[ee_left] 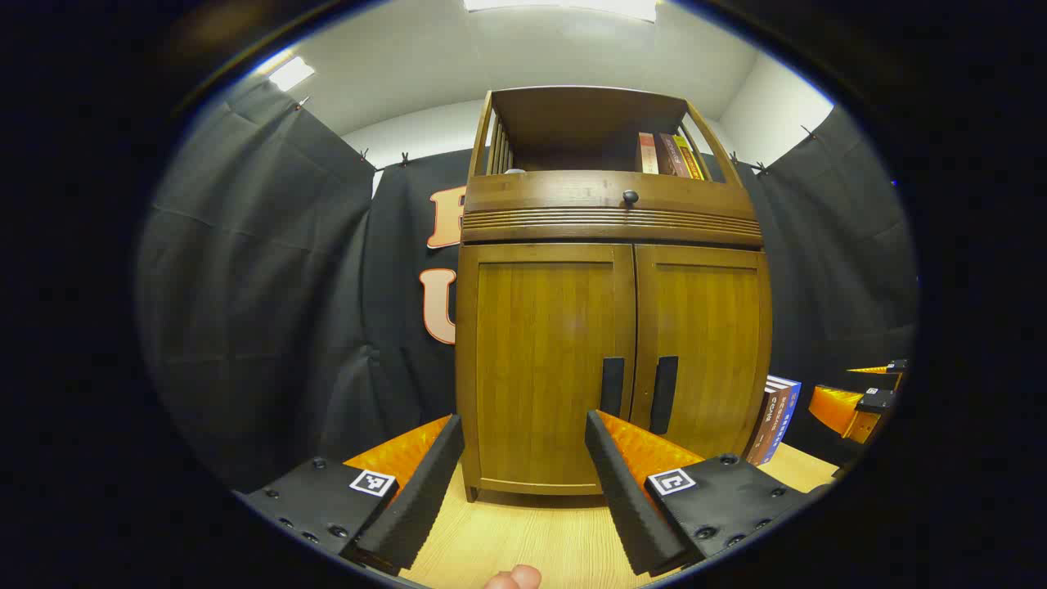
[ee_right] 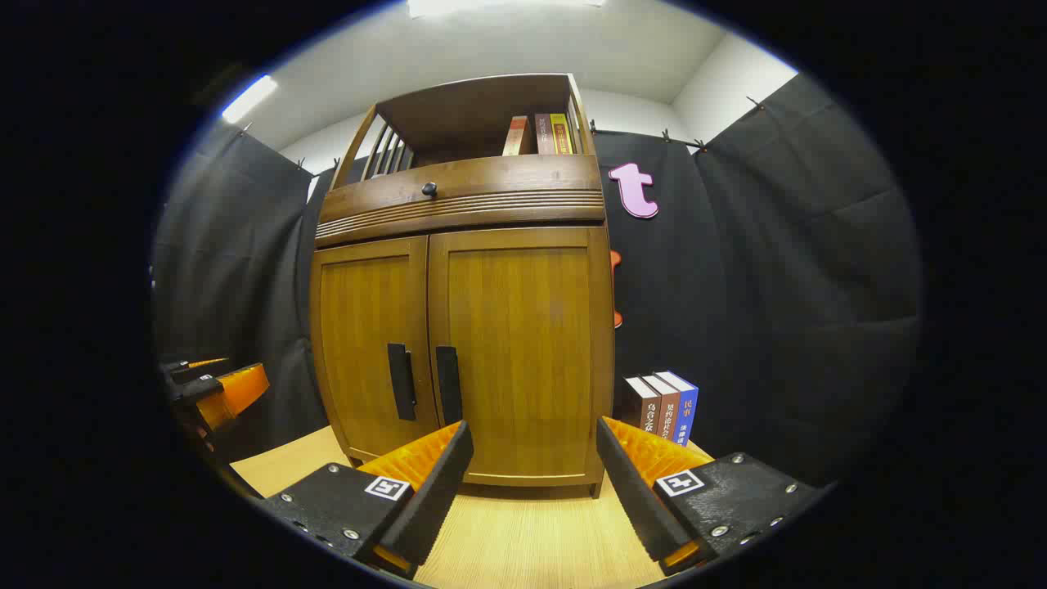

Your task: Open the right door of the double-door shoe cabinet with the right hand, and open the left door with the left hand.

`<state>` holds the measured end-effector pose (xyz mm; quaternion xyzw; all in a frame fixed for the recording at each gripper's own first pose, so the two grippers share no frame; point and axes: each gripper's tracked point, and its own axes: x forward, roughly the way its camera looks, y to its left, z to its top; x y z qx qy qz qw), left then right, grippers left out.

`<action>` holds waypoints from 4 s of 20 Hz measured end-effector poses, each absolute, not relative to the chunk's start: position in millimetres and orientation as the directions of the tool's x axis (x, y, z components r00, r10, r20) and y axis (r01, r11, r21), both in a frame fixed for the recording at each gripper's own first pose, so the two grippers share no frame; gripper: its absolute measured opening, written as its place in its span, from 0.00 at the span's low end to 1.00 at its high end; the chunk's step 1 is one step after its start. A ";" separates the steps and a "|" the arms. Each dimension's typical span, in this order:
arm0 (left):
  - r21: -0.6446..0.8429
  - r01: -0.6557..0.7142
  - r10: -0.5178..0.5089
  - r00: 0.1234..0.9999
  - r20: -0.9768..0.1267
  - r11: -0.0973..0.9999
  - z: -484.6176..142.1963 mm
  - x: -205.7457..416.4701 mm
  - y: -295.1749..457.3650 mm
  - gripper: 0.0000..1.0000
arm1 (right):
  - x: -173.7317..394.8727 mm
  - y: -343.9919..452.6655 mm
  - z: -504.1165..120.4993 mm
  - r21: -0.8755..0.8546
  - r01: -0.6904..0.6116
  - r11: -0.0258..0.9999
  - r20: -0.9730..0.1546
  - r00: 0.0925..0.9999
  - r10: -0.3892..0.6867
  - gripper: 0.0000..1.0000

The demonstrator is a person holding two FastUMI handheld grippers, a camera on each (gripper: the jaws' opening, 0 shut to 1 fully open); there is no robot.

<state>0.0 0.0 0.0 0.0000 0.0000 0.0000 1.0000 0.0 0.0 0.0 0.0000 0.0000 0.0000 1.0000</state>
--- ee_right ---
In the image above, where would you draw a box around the wooden cabinet drawer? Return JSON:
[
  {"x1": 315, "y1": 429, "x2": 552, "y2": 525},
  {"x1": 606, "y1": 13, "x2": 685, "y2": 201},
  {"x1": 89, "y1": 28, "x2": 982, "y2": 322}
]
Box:
[{"x1": 315, "y1": 154, "x2": 606, "y2": 249}]

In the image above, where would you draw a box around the dark thick book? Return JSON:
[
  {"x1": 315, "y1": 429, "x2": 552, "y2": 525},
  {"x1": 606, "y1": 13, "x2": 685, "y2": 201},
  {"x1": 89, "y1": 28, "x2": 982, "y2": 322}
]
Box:
[{"x1": 619, "y1": 375, "x2": 662, "y2": 433}]

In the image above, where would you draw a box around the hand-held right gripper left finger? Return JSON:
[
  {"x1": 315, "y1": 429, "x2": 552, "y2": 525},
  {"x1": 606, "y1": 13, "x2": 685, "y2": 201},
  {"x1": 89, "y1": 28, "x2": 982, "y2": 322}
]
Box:
[{"x1": 258, "y1": 420, "x2": 475, "y2": 580}]

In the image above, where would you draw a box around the wooden cabinet door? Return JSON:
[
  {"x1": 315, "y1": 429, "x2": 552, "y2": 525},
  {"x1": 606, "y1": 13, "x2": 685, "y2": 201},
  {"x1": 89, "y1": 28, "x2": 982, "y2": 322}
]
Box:
[
  {"x1": 309, "y1": 237, "x2": 440, "y2": 459},
  {"x1": 427, "y1": 227, "x2": 616, "y2": 489}
]

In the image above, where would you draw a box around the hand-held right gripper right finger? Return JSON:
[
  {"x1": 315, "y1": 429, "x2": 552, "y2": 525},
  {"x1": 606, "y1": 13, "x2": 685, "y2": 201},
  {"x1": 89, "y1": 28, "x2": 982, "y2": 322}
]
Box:
[{"x1": 595, "y1": 416, "x2": 823, "y2": 576}]

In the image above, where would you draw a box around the long ceiling light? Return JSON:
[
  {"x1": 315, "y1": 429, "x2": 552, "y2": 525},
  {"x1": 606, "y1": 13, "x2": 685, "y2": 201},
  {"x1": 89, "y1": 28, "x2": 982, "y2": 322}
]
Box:
[{"x1": 221, "y1": 75, "x2": 279, "y2": 124}]

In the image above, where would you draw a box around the wooden double-door shoe cabinet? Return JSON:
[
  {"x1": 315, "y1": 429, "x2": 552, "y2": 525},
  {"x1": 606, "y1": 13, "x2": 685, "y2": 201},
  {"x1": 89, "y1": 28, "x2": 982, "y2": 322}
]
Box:
[{"x1": 309, "y1": 74, "x2": 616, "y2": 500}]

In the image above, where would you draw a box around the brown thick book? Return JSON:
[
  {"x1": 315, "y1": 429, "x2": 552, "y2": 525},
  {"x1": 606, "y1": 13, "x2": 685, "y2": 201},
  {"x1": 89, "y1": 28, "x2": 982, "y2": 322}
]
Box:
[{"x1": 640, "y1": 374, "x2": 681, "y2": 440}]

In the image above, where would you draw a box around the blue thick book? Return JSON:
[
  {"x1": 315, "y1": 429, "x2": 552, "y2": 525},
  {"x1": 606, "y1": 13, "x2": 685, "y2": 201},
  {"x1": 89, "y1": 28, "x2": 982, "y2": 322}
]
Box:
[{"x1": 654, "y1": 371, "x2": 699, "y2": 447}]

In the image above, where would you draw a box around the black door handle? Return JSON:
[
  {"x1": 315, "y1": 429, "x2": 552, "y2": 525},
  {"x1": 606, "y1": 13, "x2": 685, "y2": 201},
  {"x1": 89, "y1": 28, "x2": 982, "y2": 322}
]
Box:
[
  {"x1": 434, "y1": 345, "x2": 464, "y2": 426},
  {"x1": 387, "y1": 343, "x2": 418, "y2": 422}
]

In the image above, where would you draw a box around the black backdrop cloth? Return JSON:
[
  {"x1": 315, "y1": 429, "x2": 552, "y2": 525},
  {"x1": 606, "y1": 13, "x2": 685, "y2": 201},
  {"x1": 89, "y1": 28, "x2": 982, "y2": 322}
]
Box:
[{"x1": 151, "y1": 72, "x2": 925, "y2": 492}]

